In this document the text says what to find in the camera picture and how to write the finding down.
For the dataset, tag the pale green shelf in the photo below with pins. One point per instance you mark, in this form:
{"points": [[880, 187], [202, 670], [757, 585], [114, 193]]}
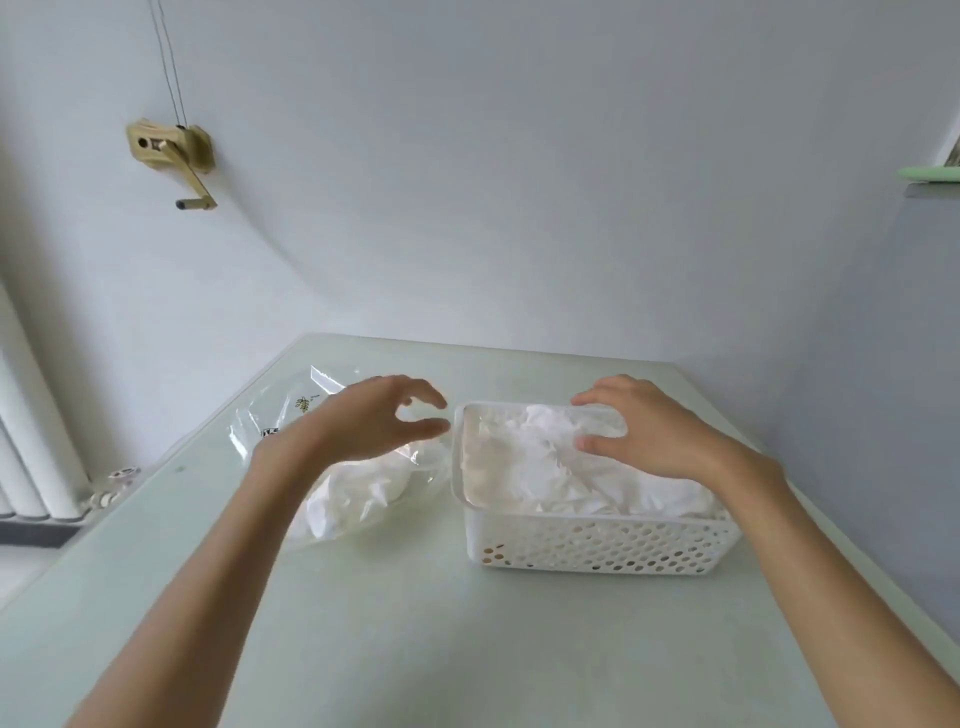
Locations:
{"points": [[930, 174]]}

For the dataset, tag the white radiator valve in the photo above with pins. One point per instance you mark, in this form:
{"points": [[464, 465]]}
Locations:
{"points": [[116, 484]]}

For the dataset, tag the white perforated plastic basket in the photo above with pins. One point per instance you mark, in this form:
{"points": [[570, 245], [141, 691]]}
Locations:
{"points": [[600, 547]]}

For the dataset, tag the person's left forearm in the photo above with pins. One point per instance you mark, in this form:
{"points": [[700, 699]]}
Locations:
{"points": [[187, 607]]}

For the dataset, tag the person's left hand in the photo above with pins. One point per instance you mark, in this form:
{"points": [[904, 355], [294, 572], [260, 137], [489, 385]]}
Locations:
{"points": [[360, 424]]}

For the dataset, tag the person's right hand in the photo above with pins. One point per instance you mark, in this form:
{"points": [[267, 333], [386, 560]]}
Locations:
{"points": [[667, 435]]}

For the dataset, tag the person's right forearm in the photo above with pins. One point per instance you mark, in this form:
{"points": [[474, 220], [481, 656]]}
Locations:
{"points": [[847, 600]]}

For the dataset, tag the clear bear-print plastic bag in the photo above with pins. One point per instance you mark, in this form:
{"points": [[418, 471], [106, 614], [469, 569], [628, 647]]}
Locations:
{"points": [[262, 420]]}

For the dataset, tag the white column radiator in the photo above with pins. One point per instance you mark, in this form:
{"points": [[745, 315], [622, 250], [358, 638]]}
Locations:
{"points": [[34, 450]]}

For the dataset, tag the stack of white gloves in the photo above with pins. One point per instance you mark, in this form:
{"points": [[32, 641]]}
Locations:
{"points": [[540, 465]]}

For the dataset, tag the brass wall crank winch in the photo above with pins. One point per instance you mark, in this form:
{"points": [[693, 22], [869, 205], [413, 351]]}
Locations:
{"points": [[196, 146]]}

